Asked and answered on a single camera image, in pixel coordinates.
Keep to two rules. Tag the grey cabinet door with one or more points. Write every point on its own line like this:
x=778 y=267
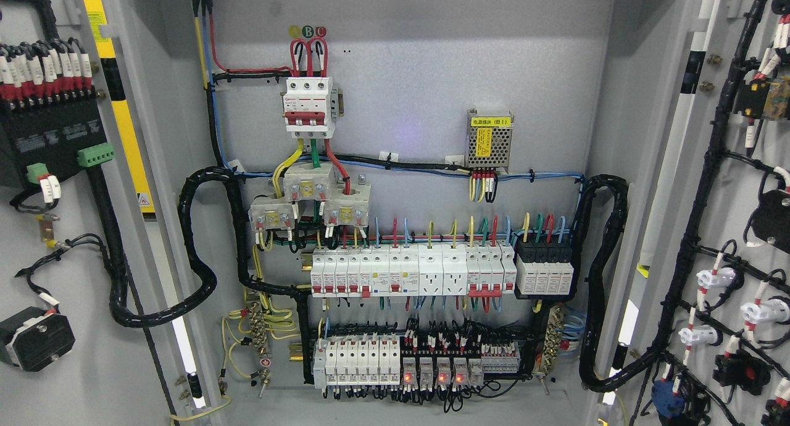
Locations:
x=113 y=375
x=694 y=115

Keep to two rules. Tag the white current transformer right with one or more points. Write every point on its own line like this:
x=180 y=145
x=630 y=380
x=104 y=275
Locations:
x=348 y=209

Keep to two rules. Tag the white current transformer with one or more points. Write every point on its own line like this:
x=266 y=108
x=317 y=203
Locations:
x=303 y=181
x=268 y=214
x=348 y=209

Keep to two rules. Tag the white socket breaker row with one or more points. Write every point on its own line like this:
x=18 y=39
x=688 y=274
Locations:
x=418 y=270

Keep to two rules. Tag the white current transformer upper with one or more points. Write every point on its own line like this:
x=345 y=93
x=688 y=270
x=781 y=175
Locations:
x=303 y=181

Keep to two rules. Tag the metal mesh power supply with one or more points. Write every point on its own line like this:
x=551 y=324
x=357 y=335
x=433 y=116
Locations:
x=489 y=138

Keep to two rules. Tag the white current transformer left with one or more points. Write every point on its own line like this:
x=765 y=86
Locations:
x=268 y=214

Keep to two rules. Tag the white red main breaker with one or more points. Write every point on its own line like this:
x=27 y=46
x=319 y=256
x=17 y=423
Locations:
x=310 y=107

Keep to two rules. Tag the relay terminal row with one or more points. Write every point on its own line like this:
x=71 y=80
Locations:
x=441 y=358

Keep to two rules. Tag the brass ground terminal bar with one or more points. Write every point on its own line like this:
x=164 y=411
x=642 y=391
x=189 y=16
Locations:
x=257 y=326

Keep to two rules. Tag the black digital power meter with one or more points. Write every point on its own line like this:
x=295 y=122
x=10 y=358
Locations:
x=51 y=134

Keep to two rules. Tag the black white rotary switch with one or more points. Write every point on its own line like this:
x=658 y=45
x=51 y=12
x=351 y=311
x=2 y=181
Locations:
x=33 y=338

